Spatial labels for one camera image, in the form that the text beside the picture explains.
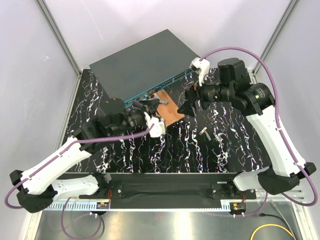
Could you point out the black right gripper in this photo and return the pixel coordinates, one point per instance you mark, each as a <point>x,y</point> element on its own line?
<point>193,93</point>

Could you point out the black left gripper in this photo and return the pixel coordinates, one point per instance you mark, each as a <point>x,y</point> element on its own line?
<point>151,109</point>

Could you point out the silver SFP module plug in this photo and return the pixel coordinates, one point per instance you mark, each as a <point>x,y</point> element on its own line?
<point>205,133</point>
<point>217,137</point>
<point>163,102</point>

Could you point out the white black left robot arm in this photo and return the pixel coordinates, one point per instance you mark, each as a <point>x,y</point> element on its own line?
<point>37,188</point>

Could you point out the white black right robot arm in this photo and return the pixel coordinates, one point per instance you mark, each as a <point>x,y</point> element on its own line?
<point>257,104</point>

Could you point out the wooden board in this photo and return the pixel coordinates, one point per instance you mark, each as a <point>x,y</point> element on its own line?
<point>168,112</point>

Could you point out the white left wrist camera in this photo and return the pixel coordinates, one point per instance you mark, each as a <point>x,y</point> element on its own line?
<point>156,125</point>

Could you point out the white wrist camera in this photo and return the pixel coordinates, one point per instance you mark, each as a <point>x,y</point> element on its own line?
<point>156,125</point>
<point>201,67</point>

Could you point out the dark grey network switch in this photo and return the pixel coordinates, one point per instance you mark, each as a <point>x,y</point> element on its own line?
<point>144,66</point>

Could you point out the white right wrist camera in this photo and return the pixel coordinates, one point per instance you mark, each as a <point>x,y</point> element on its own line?
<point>201,67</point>

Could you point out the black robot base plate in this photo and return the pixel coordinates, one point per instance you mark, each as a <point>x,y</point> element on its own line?
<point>168,187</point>

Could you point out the white slotted cable duct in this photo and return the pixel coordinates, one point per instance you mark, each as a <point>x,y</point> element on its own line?
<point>138,206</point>

